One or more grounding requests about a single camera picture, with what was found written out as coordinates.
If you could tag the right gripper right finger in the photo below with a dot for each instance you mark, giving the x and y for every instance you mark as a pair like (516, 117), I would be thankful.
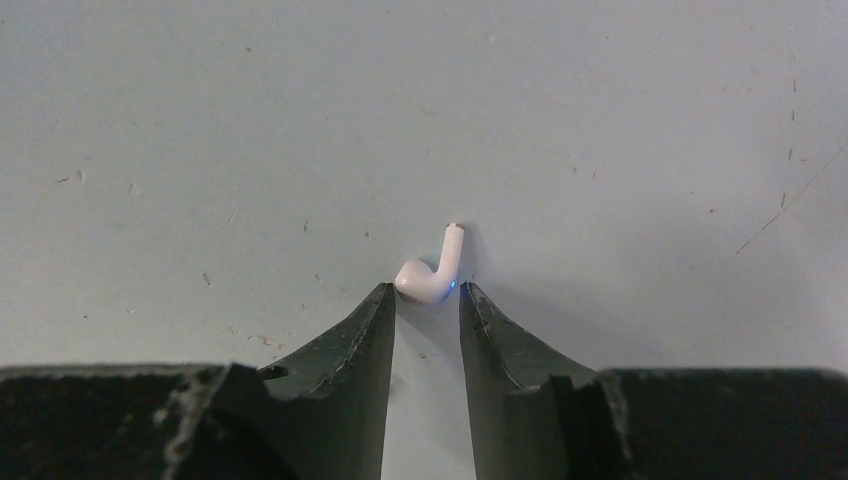
(537, 414)

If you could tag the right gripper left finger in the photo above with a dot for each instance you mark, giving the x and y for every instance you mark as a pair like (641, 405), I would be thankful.
(317, 413)

